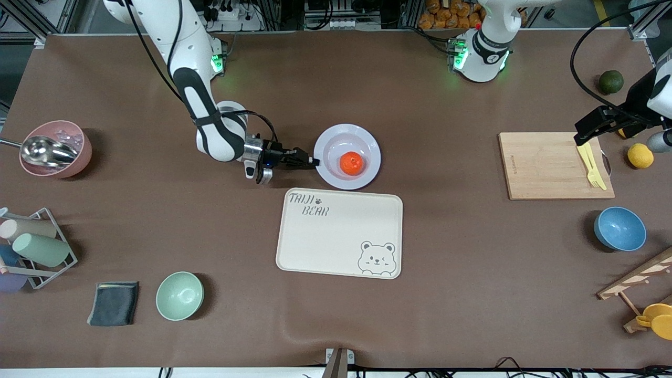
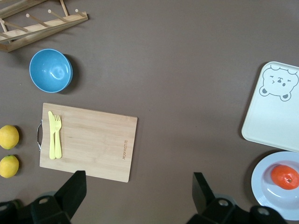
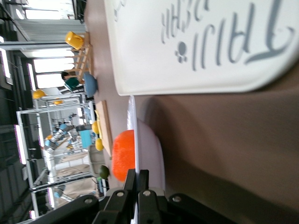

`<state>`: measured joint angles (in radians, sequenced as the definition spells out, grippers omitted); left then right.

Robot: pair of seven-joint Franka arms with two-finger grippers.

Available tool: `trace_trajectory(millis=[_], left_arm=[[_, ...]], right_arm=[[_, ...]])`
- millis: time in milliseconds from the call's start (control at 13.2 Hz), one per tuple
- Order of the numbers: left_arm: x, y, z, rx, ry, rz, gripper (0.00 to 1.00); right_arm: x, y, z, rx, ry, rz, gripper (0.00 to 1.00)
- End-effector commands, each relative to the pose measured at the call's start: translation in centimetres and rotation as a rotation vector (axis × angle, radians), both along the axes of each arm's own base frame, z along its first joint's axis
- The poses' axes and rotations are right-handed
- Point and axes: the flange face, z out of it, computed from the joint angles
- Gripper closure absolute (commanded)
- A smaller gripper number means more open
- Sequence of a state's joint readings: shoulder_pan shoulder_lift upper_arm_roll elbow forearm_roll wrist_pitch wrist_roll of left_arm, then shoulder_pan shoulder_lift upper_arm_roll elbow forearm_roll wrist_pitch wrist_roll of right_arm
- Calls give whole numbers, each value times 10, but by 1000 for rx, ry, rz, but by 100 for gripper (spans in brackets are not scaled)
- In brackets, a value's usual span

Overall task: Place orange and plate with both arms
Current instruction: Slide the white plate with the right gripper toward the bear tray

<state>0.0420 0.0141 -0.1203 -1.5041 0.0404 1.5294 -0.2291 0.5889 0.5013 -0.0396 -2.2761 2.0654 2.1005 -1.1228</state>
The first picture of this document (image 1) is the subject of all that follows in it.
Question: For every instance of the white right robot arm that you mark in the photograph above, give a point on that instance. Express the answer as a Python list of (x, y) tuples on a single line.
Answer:
[(199, 100)]

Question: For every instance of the mint green bowl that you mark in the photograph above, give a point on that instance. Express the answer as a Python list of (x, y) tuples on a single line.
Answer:
[(179, 296)]

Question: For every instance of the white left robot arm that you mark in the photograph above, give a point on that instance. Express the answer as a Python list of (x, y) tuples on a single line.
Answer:
[(485, 58)]

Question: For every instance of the small yellow lemon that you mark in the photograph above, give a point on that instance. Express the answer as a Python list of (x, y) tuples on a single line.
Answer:
[(622, 133)]

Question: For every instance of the orange toy bread pile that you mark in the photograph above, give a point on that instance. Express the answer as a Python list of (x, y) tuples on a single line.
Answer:
[(446, 16)]

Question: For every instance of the metal table clamp bracket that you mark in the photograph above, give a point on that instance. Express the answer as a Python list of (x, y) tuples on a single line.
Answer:
[(338, 359)]

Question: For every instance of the pale lavender round plate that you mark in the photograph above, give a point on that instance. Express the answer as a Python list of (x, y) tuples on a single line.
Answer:
[(328, 168)]

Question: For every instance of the cream bear print tray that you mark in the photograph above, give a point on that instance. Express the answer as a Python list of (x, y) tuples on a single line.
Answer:
[(336, 241)]

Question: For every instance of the blue bowl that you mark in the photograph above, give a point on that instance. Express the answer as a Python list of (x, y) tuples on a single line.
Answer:
[(620, 228)]

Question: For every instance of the blue cup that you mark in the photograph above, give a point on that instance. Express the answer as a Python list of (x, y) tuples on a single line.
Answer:
[(8, 256)]

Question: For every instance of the pink bowl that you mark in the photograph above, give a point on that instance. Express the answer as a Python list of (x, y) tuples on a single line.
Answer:
[(84, 155)]

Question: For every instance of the large yellow lemon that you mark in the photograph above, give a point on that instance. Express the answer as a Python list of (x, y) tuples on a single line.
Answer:
[(640, 156)]

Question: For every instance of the yellow plastic fork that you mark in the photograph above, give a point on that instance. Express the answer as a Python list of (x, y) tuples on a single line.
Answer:
[(592, 176)]

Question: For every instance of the wooden cutting board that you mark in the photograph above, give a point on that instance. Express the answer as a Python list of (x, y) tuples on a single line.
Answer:
[(546, 168)]

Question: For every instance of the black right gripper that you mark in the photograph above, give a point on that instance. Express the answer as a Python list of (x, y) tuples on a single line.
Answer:
[(274, 154)]

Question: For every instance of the dark green round fruit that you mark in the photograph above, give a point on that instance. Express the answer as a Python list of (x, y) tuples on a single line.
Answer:
[(611, 82)]

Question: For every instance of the wooden peg drying rack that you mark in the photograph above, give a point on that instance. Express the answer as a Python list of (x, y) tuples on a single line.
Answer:
[(630, 281)]

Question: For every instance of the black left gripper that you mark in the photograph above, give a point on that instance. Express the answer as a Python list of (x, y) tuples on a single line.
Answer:
[(636, 98)]

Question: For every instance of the purple cup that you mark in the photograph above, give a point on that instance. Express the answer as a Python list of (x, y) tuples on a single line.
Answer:
[(11, 282)]

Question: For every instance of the beige cup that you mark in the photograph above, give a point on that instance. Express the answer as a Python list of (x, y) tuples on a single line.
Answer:
[(29, 228)]

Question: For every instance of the metal scoop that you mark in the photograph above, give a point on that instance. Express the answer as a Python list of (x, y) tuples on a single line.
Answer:
[(47, 149)]

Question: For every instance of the mint green cup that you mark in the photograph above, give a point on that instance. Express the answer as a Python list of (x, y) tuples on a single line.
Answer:
[(42, 251)]

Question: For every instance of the dark grey folded cloth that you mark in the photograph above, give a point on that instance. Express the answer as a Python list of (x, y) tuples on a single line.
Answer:
[(113, 304)]

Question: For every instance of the white power strip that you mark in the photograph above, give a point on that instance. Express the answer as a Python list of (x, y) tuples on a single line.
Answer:
[(236, 16)]

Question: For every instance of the yellow plastic knife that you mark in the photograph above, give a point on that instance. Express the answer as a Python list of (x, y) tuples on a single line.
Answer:
[(598, 170)]

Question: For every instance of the orange mandarin fruit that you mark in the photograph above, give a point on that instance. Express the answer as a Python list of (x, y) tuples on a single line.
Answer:
[(352, 164)]

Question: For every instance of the yellow cup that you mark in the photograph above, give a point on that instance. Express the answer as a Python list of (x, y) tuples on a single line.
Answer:
[(659, 320)]

